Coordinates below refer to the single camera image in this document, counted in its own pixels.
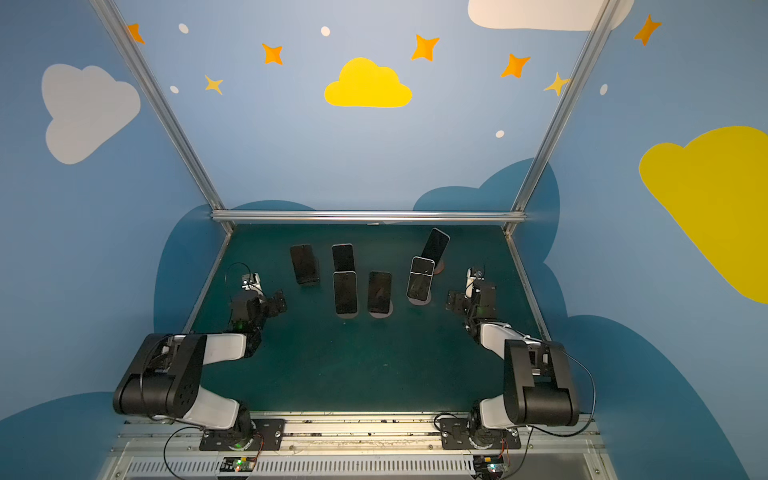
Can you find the white phone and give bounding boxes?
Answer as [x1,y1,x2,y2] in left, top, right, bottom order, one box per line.
[407,256,435,300]

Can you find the dark phone grey stand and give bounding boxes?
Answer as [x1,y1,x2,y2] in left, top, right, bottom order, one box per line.
[367,270,392,312]

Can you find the grey phone stand emptied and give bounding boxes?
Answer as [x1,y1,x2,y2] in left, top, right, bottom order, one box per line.
[368,300,394,319]

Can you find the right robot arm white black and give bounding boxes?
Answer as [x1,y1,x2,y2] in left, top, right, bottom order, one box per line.
[446,287,580,433]

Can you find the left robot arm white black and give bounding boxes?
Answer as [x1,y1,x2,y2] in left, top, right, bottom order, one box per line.
[113,290,287,448]

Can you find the grey round stand right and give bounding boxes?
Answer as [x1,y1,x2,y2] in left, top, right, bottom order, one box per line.
[407,292,432,306]

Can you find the black phone far left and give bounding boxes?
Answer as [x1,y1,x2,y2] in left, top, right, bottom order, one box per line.
[290,244,320,285]

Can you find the black phone wooden stand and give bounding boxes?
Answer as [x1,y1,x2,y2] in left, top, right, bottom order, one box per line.
[421,228,450,265]

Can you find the blue phone front middle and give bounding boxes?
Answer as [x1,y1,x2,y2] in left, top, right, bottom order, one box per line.
[333,271,358,315]

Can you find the purple phone back middle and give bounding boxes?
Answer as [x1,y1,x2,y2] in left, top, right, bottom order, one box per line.
[332,243,356,272]

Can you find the right green circuit board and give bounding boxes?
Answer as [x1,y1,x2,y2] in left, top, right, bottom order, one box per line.
[472,456,506,479]

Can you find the green circuit board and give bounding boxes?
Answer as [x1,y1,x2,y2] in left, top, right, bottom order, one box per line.
[472,456,506,479]
[219,457,257,473]

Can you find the left green circuit board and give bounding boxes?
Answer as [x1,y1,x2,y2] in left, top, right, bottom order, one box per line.
[219,457,257,473]

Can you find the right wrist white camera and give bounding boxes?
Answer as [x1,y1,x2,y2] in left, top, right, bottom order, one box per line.
[467,267,484,286]

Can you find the wrist white camera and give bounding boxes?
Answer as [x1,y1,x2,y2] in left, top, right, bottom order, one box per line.
[467,267,484,286]
[241,272,263,292]

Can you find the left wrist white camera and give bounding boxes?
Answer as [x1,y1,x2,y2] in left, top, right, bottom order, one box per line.
[241,272,263,292]

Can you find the right aluminium frame post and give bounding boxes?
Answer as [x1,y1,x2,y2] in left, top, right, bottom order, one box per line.
[503,0,623,240]

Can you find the aluminium frame post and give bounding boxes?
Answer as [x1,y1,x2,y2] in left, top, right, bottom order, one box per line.
[90,0,225,213]
[503,0,623,240]

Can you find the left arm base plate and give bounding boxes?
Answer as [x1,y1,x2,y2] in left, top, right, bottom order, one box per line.
[199,418,285,452]

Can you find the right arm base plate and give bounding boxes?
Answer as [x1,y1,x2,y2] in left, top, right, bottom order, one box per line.
[433,416,521,451]

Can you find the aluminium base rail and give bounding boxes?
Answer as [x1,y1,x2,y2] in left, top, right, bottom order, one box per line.
[98,411,617,479]

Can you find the left aluminium frame post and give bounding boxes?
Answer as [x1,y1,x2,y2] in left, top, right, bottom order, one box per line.
[90,0,225,213]

